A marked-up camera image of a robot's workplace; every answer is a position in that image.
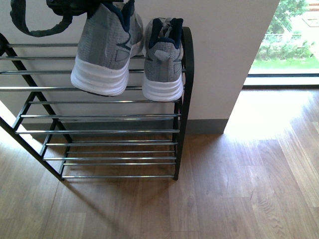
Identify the grey knit sneaker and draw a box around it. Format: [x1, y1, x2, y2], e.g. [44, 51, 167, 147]
[71, 0, 144, 96]
[142, 18, 183, 102]

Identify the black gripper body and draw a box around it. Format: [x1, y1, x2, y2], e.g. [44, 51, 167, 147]
[48, 0, 135, 10]

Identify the dark framed window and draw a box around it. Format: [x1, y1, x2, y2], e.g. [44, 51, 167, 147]
[244, 0, 319, 89]

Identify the black metal shoe rack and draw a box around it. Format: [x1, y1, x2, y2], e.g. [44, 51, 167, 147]
[0, 27, 194, 180]

